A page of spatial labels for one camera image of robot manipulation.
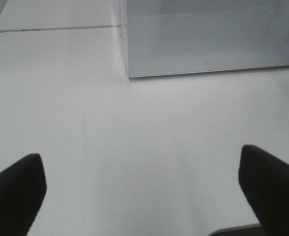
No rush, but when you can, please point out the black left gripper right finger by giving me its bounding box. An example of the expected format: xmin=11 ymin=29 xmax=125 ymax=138
xmin=238 ymin=145 xmax=289 ymax=236

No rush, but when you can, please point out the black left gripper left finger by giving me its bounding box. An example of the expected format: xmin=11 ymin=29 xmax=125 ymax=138
xmin=0 ymin=153 xmax=47 ymax=236

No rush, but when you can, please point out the white microwave oven body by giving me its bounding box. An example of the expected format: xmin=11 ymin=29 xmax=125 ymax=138
xmin=111 ymin=0 xmax=289 ymax=78

